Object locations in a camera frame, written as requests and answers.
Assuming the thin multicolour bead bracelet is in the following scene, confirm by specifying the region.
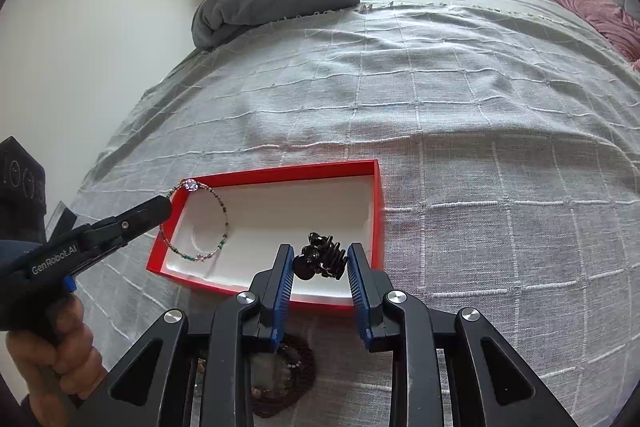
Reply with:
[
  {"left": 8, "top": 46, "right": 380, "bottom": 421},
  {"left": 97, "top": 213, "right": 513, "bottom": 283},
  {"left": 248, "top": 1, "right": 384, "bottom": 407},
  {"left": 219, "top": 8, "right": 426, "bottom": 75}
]
[{"left": 158, "top": 178, "right": 230, "bottom": 264}]

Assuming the dark red bead bracelet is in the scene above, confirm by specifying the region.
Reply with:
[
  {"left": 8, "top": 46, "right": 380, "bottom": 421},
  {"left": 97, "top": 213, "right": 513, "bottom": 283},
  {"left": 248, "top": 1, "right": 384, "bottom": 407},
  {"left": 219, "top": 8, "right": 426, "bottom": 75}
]
[{"left": 249, "top": 330, "right": 317, "bottom": 419}]

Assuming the black hair claw clip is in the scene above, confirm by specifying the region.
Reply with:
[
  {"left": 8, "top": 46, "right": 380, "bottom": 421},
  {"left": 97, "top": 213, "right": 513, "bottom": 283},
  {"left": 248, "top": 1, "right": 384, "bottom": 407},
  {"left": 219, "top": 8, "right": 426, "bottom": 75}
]
[{"left": 292, "top": 232, "right": 347, "bottom": 281}]

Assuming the person's left hand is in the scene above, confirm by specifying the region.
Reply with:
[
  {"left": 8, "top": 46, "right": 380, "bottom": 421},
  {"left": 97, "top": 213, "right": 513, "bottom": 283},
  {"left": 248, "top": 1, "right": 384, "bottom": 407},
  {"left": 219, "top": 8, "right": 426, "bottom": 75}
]
[{"left": 6, "top": 296, "right": 106, "bottom": 426}]

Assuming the glass edged nightstand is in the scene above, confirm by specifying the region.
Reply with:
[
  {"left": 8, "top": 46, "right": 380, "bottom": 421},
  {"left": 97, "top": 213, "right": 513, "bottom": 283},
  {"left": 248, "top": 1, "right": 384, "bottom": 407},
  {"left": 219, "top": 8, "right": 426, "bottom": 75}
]
[{"left": 46, "top": 202, "right": 77, "bottom": 239}]

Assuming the red Ace box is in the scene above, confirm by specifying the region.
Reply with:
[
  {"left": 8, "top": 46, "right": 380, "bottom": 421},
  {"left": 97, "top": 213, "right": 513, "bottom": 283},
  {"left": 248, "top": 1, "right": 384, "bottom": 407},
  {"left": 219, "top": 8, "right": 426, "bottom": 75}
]
[{"left": 146, "top": 159, "right": 384, "bottom": 295}]

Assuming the grey plaid bedspread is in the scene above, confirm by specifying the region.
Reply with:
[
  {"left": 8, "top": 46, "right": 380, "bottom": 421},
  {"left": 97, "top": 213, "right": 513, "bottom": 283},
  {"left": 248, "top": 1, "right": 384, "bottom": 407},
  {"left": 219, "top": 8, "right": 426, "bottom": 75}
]
[{"left": 73, "top": 0, "right": 639, "bottom": 426}]

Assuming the pink pillow far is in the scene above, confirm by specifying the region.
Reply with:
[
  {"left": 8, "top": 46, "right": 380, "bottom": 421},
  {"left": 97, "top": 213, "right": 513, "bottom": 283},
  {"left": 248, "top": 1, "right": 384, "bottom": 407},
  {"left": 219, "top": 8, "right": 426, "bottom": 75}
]
[{"left": 554, "top": 0, "right": 640, "bottom": 70}]

